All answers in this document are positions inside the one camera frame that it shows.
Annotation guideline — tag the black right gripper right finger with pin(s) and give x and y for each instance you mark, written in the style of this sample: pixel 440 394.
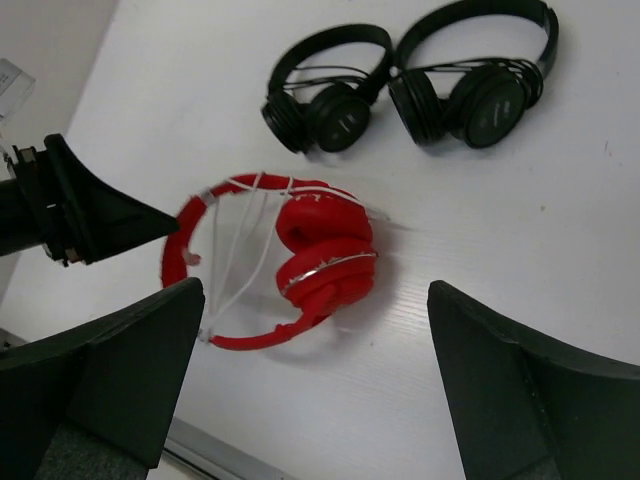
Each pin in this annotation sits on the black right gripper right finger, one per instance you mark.
pixel 525 405

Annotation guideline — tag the black headphones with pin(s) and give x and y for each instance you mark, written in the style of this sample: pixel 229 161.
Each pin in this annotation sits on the black headphones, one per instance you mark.
pixel 478 101
pixel 337 116

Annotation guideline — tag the front aluminium rail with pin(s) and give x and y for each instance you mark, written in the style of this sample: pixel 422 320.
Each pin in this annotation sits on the front aluminium rail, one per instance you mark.
pixel 212 458

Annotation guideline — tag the left black headphones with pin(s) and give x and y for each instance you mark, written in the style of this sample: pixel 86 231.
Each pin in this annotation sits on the left black headphones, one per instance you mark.
pixel 337 116

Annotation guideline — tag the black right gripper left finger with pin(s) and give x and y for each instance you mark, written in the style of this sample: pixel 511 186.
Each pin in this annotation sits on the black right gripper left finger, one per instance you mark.
pixel 97 401

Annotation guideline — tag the red over-ear headphones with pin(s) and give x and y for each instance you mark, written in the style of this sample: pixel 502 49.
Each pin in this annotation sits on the red over-ear headphones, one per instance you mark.
pixel 328 232

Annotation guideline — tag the right black headphones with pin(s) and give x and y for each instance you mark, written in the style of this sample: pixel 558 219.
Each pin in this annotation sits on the right black headphones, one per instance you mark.
pixel 478 101

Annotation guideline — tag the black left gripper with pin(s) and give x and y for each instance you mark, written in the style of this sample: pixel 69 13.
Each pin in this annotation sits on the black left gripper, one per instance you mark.
pixel 52 200

